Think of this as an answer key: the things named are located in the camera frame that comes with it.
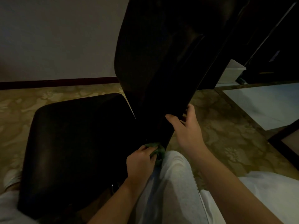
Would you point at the green cleaning cloth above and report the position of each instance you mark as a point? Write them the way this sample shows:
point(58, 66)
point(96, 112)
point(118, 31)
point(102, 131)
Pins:
point(158, 150)

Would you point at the small teal floor item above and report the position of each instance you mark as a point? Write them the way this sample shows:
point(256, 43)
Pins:
point(240, 80)

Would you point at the black leather chair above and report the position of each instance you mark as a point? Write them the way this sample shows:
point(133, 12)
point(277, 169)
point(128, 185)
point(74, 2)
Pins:
point(81, 137)

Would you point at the dark framed panel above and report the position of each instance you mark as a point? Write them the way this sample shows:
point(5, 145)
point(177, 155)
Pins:
point(283, 144)

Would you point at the person's right forearm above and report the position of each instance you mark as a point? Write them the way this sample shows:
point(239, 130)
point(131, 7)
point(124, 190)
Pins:
point(233, 193)

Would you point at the white sneaker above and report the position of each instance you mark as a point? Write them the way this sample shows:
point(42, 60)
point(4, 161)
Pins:
point(11, 178)

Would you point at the dark wooden wardrobe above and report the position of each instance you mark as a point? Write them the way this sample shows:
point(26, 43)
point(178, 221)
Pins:
point(280, 44)

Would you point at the person's left forearm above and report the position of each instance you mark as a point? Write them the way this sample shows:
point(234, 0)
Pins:
point(114, 205)

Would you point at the person's right hand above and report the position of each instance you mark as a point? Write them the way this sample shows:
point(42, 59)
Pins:
point(189, 135)

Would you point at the person's left hand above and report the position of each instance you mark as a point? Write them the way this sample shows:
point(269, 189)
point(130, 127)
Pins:
point(140, 165)

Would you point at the white plastic bin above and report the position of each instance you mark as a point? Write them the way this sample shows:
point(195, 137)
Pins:
point(231, 72)

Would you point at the dark red baseboard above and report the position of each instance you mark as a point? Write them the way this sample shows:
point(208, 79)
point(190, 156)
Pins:
point(58, 82)

